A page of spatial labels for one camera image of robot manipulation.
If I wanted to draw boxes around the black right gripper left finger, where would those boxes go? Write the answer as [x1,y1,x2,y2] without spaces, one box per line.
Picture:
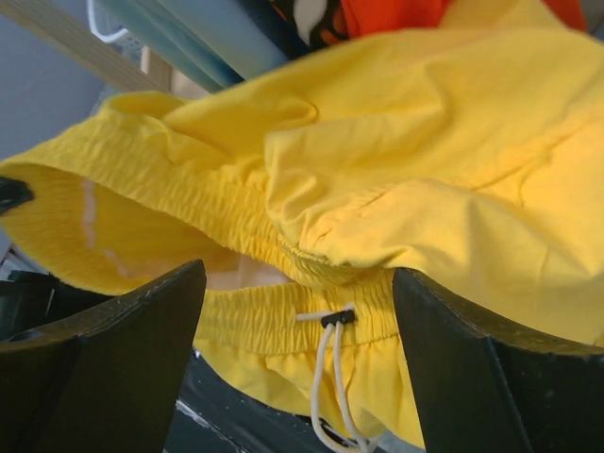
[1,260,206,452]

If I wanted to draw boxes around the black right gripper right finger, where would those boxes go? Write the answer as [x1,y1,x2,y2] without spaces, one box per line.
[393,268,603,452]

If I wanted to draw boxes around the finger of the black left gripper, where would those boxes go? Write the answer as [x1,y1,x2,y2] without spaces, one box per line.
[0,176,34,215]

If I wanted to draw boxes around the yellow shorts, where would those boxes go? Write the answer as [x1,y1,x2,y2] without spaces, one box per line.
[1,1,603,452]

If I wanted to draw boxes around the light blue shorts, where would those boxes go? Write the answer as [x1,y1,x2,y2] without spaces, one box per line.
[93,0,289,93]

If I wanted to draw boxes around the floral patterned shorts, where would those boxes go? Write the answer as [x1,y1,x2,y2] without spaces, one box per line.
[263,0,350,48]

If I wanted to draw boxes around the orange shorts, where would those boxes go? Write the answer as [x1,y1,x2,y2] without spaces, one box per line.
[320,1,587,45]

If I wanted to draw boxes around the wooden clothes rack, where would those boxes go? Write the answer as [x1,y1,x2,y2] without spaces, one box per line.
[1,1,209,99]

